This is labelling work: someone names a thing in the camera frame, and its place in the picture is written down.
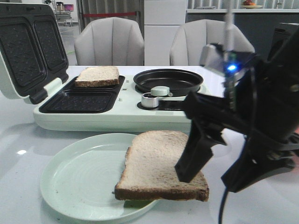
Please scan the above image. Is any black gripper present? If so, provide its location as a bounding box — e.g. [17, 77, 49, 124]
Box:
[221, 31, 299, 193]

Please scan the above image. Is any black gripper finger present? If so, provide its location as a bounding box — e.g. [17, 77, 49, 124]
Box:
[175, 92, 248, 182]

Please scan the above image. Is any white bread slice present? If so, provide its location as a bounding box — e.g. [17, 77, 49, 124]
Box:
[75, 66, 120, 88]
[114, 130, 209, 202]

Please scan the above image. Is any mint green sandwich maker lid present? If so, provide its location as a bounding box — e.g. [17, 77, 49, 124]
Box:
[0, 3, 69, 105]

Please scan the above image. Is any mint green breakfast maker base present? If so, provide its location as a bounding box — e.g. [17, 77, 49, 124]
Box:
[33, 75, 211, 133]

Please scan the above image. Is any black round frying pan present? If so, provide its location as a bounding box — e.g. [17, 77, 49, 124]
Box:
[133, 69, 203, 97]

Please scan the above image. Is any left silver control knob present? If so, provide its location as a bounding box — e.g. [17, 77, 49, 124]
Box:
[141, 92, 159, 108]

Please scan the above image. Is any right grey upholstered chair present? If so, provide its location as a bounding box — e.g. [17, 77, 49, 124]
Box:
[169, 19, 255, 66]

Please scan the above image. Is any grey upholstered chair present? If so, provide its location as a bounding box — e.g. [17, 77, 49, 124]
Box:
[74, 17, 144, 66]
[169, 19, 255, 66]

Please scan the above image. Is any white cabinet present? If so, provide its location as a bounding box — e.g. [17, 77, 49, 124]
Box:
[144, 0, 187, 66]

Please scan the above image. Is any dark appliance at right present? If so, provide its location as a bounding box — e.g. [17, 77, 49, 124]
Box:
[267, 22, 299, 61]

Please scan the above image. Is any fruit plate on counter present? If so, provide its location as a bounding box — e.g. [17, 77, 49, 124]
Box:
[241, 0, 263, 9]

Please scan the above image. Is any left grey upholstered chair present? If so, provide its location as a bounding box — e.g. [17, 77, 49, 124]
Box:
[74, 17, 144, 66]

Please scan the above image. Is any red barrier tape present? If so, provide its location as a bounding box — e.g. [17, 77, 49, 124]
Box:
[83, 12, 137, 18]

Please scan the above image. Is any mint green round plate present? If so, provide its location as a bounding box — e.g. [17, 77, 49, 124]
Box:
[40, 133, 158, 224]

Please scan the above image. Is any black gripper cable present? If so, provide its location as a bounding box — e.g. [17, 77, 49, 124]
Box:
[217, 186, 228, 224]

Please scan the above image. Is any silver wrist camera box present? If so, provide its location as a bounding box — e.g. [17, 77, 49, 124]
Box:
[199, 44, 239, 77]

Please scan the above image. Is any white camera cable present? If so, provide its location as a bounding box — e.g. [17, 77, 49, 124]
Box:
[223, 0, 235, 52]

